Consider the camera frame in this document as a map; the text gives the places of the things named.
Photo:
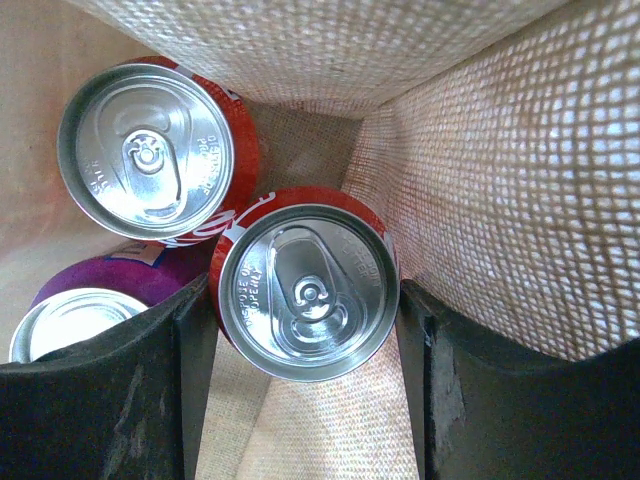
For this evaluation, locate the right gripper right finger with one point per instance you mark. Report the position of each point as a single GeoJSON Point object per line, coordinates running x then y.
{"type": "Point", "coordinates": [482, 406]}

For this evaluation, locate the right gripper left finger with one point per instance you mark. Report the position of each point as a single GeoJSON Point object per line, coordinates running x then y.
{"type": "Point", "coordinates": [126, 404]}

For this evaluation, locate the purple fanta can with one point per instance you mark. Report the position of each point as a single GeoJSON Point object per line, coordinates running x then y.
{"type": "Point", "coordinates": [93, 295]}

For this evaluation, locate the red cola can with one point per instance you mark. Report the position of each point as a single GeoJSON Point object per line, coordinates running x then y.
{"type": "Point", "coordinates": [154, 152]}
{"type": "Point", "coordinates": [306, 283]}

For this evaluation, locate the burlap canvas tote bag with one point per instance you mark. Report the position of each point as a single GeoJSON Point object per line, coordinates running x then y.
{"type": "Point", "coordinates": [497, 140]}

